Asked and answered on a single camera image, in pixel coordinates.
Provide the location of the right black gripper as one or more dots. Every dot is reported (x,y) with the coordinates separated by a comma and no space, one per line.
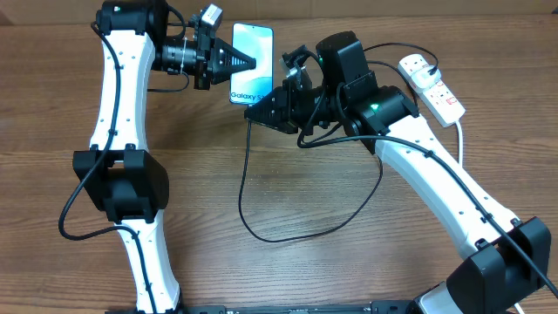
(286,100)

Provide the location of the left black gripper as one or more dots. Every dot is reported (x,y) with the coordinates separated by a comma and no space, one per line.
(213,52)

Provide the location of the blue Samsung Galaxy smartphone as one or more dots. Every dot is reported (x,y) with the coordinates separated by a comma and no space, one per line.
(256,41)

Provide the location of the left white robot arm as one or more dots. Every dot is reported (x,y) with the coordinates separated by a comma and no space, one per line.
(117,171)

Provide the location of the white charger plug adapter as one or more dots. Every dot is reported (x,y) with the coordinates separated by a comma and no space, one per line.
(425,78)

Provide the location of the white power strip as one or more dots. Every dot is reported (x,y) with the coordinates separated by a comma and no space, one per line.
(438,99)

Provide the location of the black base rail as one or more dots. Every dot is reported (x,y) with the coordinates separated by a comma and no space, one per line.
(279,309)

